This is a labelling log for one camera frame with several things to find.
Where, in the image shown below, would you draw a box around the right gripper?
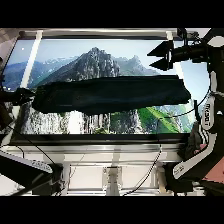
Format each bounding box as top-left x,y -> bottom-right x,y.
147,39 -> 209,72

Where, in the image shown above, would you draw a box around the blue jeans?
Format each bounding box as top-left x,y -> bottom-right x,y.
31,74 -> 193,116

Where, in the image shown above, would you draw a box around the pink garment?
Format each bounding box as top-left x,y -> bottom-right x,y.
199,143 -> 224,185

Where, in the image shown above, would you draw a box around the black cable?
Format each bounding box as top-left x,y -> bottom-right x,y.
4,124 -> 58,166
121,143 -> 164,197

